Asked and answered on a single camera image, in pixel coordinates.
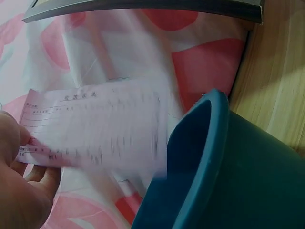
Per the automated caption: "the grey book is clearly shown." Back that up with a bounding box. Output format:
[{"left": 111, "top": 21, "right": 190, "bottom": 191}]
[{"left": 22, "top": 0, "right": 265, "bottom": 25}]

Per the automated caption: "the person's left hand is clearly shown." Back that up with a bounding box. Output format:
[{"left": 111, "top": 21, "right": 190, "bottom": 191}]
[{"left": 0, "top": 110, "right": 63, "bottom": 229}]

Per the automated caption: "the pink printed paper slip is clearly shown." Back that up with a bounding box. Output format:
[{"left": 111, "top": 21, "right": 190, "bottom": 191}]
[{"left": 17, "top": 80, "right": 173, "bottom": 180}]

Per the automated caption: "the blue plastic bucket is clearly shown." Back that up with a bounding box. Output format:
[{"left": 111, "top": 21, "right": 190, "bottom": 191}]
[{"left": 130, "top": 88, "right": 305, "bottom": 229}]

